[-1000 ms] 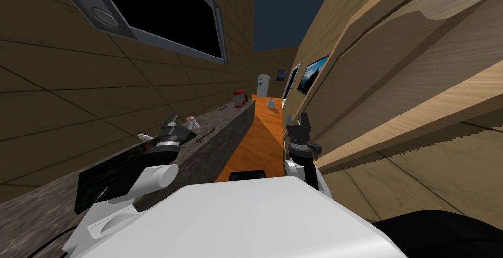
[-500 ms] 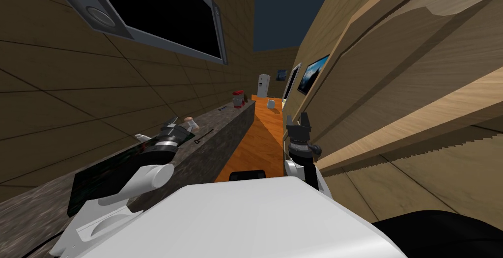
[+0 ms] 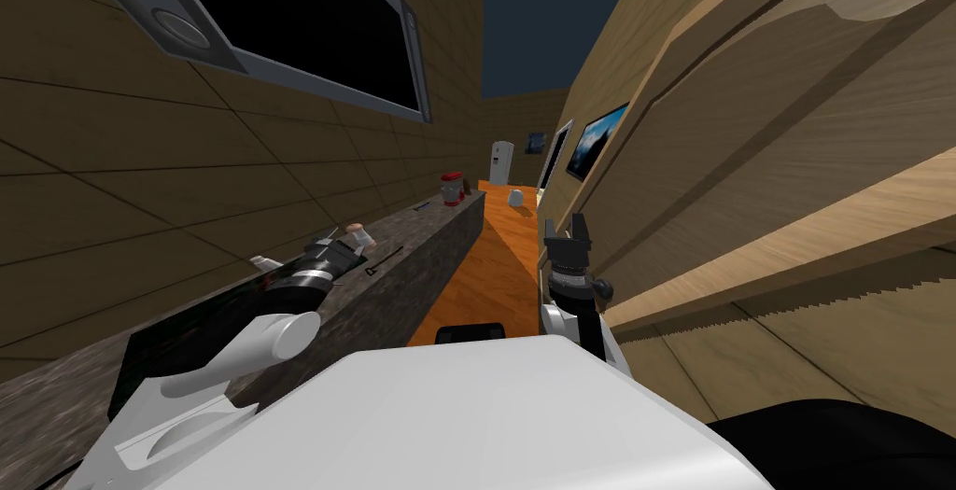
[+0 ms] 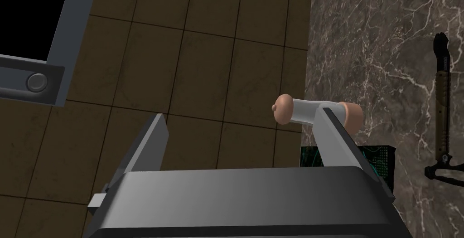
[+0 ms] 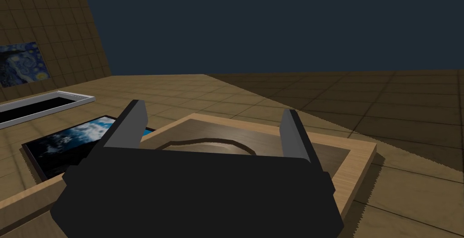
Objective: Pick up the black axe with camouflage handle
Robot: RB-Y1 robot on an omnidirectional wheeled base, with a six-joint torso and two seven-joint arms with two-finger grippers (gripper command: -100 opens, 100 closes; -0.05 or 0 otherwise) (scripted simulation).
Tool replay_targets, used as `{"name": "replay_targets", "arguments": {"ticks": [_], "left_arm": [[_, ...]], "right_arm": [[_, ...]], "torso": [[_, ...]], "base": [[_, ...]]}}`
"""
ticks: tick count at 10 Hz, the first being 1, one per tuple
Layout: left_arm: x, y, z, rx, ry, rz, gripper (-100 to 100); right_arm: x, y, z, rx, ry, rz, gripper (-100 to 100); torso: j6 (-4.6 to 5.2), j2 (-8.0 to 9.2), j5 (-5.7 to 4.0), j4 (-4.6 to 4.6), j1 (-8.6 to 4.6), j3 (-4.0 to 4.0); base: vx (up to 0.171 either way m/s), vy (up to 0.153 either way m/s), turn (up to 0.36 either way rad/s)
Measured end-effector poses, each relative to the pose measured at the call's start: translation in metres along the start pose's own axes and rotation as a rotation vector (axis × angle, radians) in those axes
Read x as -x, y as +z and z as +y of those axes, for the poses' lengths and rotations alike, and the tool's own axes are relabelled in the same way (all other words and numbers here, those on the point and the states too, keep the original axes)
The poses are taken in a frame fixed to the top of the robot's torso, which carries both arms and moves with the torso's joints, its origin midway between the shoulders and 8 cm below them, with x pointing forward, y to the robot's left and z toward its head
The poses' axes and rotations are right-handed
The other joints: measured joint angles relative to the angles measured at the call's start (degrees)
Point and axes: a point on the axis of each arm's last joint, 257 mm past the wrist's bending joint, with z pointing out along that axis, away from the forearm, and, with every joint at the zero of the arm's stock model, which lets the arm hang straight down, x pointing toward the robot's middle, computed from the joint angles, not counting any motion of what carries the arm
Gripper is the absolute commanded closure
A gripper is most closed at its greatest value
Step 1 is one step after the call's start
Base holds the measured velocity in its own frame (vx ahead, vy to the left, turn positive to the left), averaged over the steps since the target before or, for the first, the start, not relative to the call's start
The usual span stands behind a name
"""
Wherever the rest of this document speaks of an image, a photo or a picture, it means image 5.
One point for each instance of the white framed window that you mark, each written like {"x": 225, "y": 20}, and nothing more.
{"x": 43, "y": 103}

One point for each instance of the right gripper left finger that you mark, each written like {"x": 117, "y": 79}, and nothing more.
{"x": 127, "y": 129}

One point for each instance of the blue cloud picture black frame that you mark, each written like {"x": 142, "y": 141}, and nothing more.
{"x": 67, "y": 142}

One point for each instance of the wooden framed cabinet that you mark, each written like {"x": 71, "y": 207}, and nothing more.
{"x": 357, "y": 165}

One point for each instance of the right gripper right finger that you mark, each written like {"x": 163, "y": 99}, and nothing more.
{"x": 293, "y": 140}

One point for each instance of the starry night painting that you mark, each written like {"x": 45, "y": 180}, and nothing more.
{"x": 21, "y": 64}

